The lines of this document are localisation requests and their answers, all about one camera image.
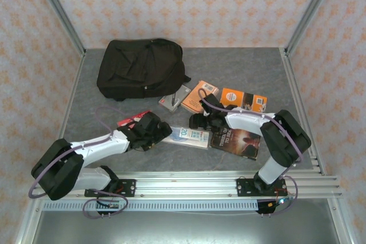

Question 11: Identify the red pouch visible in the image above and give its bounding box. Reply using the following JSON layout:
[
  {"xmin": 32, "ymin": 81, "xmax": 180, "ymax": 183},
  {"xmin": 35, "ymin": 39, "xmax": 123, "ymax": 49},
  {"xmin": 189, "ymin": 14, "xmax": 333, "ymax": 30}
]
[{"xmin": 117, "ymin": 109, "xmax": 152, "ymax": 127}]

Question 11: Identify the plain orange notebook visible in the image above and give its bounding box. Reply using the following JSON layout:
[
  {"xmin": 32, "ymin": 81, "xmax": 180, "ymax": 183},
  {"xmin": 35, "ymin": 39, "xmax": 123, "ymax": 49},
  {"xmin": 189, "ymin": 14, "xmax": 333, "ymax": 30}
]
[{"xmin": 181, "ymin": 80, "xmax": 220, "ymax": 113}]

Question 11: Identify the orange book with photo band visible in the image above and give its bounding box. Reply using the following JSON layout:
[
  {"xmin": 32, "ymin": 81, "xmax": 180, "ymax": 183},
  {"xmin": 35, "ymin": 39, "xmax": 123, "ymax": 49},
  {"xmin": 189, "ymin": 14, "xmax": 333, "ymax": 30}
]
[{"xmin": 219, "ymin": 87, "xmax": 268, "ymax": 113}]

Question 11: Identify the white ruler set package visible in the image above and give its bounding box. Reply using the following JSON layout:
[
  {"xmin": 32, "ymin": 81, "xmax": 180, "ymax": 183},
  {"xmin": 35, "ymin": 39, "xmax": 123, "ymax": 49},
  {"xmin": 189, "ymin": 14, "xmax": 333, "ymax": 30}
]
[{"xmin": 163, "ymin": 125, "xmax": 212, "ymax": 150}]

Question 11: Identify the dark Three Days book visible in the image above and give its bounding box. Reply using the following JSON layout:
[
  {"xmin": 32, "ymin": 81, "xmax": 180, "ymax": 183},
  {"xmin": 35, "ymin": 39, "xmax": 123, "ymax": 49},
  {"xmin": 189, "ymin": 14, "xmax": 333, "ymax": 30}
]
[{"xmin": 210, "ymin": 127, "xmax": 261, "ymax": 161}]

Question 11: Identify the gray box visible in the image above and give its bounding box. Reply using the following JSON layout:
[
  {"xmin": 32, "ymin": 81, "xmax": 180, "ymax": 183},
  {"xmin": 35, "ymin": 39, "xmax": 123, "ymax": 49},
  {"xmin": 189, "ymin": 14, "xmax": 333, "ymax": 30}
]
[{"xmin": 158, "ymin": 85, "xmax": 192, "ymax": 113}]

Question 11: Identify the black backpack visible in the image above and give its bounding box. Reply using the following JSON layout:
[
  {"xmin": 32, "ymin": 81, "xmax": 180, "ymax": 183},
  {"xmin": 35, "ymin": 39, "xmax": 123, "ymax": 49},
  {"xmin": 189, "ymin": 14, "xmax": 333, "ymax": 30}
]
[{"xmin": 96, "ymin": 38, "xmax": 192, "ymax": 102}]

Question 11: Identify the small circuit board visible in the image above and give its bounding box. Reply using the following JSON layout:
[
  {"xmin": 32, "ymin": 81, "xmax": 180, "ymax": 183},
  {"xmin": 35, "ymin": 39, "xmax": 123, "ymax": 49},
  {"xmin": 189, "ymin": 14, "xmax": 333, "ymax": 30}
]
[{"xmin": 96, "ymin": 200, "xmax": 120, "ymax": 210}]

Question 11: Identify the black electronics box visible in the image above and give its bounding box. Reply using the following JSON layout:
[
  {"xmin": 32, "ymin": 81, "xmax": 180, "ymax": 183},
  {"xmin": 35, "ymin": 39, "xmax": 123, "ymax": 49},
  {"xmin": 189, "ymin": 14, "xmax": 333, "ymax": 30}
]
[{"xmin": 256, "ymin": 197, "xmax": 292, "ymax": 215}]

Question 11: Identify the metal sheet panel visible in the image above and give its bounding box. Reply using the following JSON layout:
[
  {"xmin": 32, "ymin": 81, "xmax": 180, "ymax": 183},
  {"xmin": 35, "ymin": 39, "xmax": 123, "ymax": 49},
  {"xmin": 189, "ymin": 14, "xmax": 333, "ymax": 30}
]
[{"xmin": 31, "ymin": 211, "xmax": 341, "ymax": 244}]

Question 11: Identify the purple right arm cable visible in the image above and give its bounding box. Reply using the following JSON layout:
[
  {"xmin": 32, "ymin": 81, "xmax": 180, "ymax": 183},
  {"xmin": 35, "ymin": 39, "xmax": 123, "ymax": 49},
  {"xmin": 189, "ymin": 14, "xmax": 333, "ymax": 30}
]
[{"xmin": 197, "ymin": 88, "xmax": 304, "ymax": 217}]

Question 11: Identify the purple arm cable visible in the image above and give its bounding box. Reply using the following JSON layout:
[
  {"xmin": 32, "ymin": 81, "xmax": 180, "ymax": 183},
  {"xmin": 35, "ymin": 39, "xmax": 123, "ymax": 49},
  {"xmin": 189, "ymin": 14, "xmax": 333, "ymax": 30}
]
[
  {"xmin": 197, "ymin": 88, "xmax": 304, "ymax": 217},
  {"xmin": 28, "ymin": 106, "xmax": 129, "ymax": 219}
]

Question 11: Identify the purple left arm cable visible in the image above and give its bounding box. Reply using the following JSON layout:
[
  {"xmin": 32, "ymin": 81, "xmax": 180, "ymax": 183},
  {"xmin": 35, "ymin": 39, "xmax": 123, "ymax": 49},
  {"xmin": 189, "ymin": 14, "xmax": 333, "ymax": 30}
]
[{"xmin": 28, "ymin": 106, "xmax": 129, "ymax": 219}]

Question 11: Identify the aluminium base rail beam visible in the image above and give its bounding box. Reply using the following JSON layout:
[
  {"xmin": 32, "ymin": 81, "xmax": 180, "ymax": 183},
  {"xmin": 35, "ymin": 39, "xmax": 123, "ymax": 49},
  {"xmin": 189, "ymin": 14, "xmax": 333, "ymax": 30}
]
[{"xmin": 30, "ymin": 171, "xmax": 343, "ymax": 199}]

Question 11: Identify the slotted gray cable duct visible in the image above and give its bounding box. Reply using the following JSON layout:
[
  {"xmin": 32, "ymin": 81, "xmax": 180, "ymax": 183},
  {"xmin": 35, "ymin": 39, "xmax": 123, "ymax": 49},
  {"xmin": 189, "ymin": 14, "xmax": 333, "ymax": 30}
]
[{"xmin": 42, "ymin": 199, "xmax": 260, "ymax": 212}]

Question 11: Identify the aluminium table side rail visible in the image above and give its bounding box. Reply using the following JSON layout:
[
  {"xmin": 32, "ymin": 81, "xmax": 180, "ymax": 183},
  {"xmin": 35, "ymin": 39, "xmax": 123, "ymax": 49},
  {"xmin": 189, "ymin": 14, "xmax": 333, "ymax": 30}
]
[
  {"xmin": 57, "ymin": 52, "xmax": 86, "ymax": 142},
  {"xmin": 281, "ymin": 48, "xmax": 325, "ymax": 176}
]

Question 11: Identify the aluminium frame post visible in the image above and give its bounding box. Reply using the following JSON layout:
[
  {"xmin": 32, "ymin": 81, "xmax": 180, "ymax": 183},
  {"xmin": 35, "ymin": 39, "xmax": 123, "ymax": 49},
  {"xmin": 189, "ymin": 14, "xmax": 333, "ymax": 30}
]
[
  {"xmin": 285, "ymin": 0, "xmax": 339, "ymax": 56},
  {"xmin": 30, "ymin": 0, "xmax": 87, "ymax": 58}
]

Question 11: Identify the aluminium frame leg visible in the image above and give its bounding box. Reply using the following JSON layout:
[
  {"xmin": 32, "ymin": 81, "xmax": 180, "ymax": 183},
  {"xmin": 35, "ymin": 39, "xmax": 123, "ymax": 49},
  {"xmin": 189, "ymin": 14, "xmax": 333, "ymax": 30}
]
[
  {"xmin": 15, "ymin": 199, "xmax": 43, "ymax": 244},
  {"xmin": 328, "ymin": 198, "xmax": 353, "ymax": 244}
]

